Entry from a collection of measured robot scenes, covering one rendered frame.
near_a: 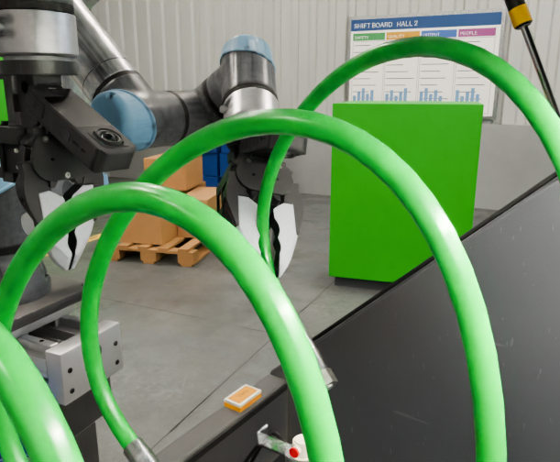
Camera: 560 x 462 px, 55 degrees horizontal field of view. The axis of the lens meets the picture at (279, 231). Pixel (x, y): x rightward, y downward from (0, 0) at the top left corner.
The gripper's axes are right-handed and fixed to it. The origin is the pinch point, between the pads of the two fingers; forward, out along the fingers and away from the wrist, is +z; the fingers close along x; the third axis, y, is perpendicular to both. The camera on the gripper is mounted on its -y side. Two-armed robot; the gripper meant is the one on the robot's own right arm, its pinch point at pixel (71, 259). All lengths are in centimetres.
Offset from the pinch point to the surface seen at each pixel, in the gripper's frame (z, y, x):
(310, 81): -28, 340, -597
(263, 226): -2.8, -14.8, -14.1
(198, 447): 26.7, -6.7, -10.8
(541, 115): -15.9, -43.4, -1.8
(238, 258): -11.0, -36.3, 16.5
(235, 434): 28.8, -6.9, -17.8
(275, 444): 11.5, -26.3, -0.1
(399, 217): 67, 88, -307
